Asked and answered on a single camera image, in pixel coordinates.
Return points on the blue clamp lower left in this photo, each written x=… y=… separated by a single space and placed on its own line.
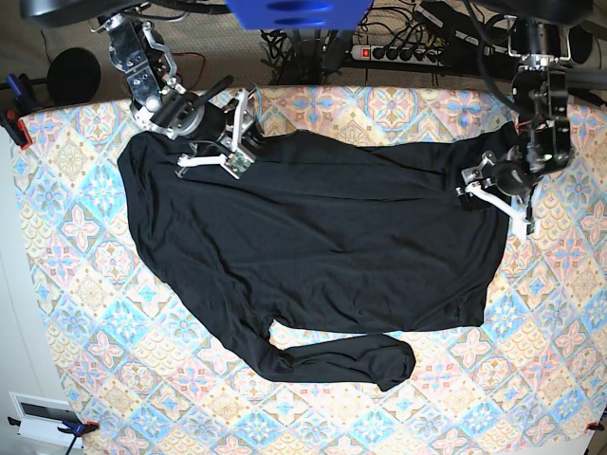
x=71 y=428

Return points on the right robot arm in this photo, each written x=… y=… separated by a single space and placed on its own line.
x=135 y=49

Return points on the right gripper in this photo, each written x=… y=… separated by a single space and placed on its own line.
x=182 y=115

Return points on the white speaker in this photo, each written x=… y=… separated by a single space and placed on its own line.
x=581 y=44

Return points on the blue clamp upper left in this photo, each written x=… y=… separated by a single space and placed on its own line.
x=23 y=105

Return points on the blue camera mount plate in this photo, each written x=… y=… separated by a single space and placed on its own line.
x=293 y=14

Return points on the patterned tablecloth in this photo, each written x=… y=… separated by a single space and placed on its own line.
x=130 y=358

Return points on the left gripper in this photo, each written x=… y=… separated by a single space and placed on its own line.
x=509 y=183

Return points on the blue clamp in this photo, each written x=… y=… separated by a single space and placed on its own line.
x=23 y=105
x=71 y=428

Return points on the white floor box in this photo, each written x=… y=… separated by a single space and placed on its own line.
x=41 y=418

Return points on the black round stool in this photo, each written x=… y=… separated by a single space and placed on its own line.
x=73 y=77

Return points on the orange clamp lower right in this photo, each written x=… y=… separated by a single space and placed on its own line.
x=596 y=426

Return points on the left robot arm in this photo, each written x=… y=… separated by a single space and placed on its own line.
x=536 y=34

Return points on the white power strip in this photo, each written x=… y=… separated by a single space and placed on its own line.
x=396 y=55

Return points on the black t-shirt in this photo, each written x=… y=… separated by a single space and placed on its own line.
x=306 y=265

